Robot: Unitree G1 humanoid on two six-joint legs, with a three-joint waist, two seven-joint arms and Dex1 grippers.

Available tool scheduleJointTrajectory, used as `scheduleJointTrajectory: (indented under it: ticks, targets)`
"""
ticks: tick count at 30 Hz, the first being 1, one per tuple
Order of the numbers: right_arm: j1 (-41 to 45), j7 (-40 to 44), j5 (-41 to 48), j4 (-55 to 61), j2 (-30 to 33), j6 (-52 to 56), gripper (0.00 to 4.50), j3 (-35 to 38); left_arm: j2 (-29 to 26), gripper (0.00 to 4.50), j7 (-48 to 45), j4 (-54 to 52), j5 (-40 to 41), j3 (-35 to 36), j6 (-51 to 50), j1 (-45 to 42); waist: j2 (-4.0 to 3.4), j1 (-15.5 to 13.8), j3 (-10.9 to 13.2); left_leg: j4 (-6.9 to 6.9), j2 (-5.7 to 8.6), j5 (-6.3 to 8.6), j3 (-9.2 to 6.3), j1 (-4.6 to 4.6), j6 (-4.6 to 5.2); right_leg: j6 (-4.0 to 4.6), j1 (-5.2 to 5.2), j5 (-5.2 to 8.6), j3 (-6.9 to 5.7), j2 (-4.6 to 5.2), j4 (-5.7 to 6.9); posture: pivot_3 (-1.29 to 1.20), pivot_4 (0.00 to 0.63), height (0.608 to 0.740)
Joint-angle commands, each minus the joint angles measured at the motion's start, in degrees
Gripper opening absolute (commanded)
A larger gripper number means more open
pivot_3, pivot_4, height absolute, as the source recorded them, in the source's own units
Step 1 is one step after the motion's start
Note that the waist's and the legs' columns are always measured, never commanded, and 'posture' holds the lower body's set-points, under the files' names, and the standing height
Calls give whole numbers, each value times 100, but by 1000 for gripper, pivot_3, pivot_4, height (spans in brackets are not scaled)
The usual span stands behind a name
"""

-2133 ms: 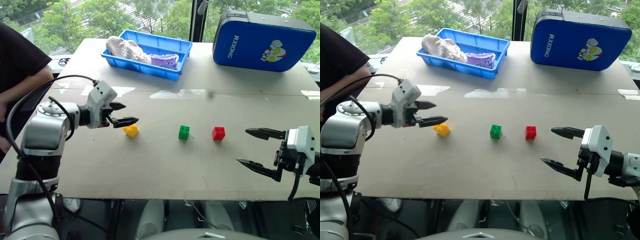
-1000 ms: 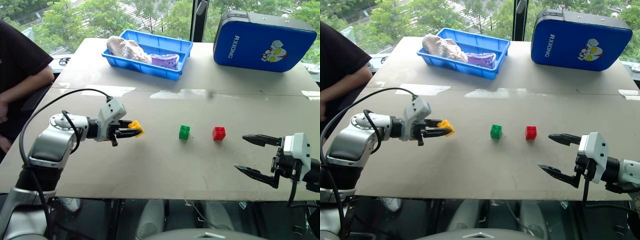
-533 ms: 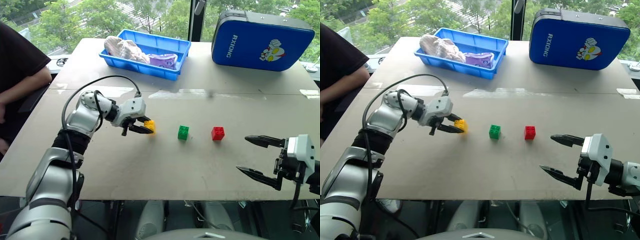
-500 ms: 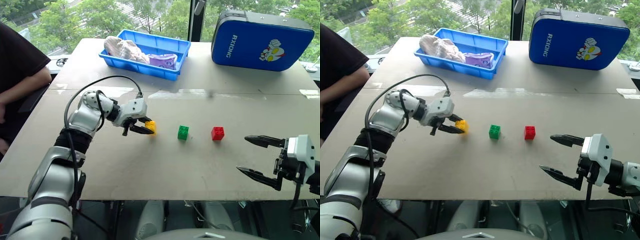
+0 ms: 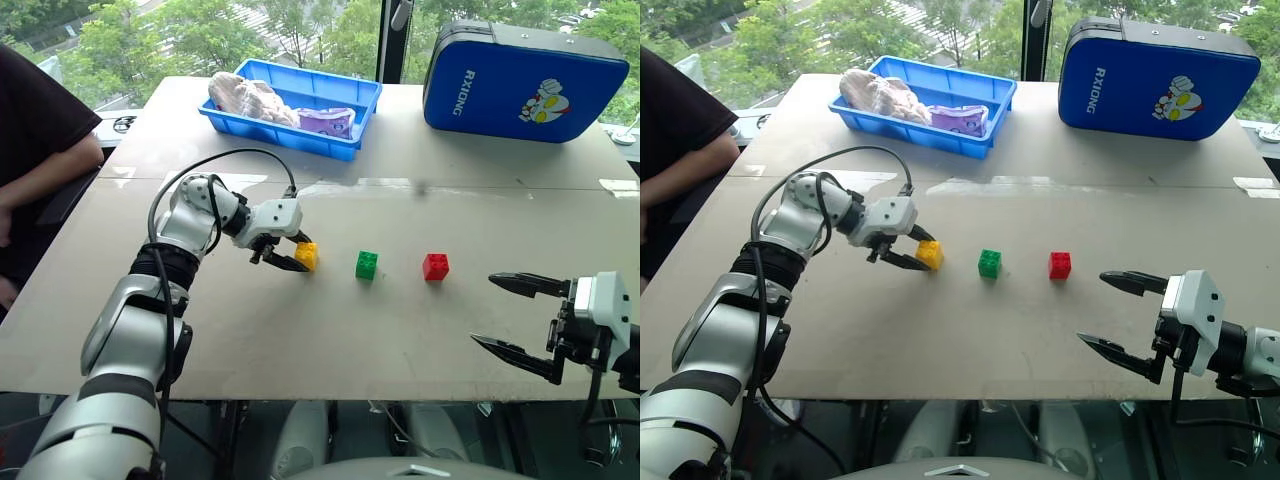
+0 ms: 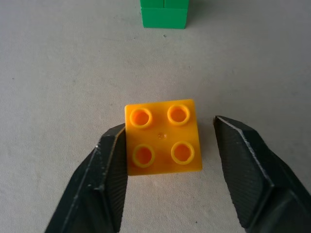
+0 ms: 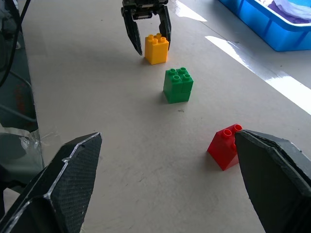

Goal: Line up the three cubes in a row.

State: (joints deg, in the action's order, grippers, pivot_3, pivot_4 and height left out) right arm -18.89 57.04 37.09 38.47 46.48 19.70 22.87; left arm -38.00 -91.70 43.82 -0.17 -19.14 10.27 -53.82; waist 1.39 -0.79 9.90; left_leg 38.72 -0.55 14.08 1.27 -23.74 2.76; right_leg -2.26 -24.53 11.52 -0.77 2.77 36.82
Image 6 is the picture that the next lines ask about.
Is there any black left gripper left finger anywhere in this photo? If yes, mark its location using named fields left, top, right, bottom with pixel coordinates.
left=44, top=123, right=129, bottom=233

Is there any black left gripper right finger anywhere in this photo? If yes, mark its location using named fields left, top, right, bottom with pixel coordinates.
left=212, top=115, right=311, bottom=233

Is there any orange studded building block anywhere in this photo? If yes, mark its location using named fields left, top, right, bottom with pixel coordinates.
left=124, top=99, right=203, bottom=176

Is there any green building block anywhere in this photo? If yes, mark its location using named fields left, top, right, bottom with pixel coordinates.
left=139, top=0, right=190, bottom=30

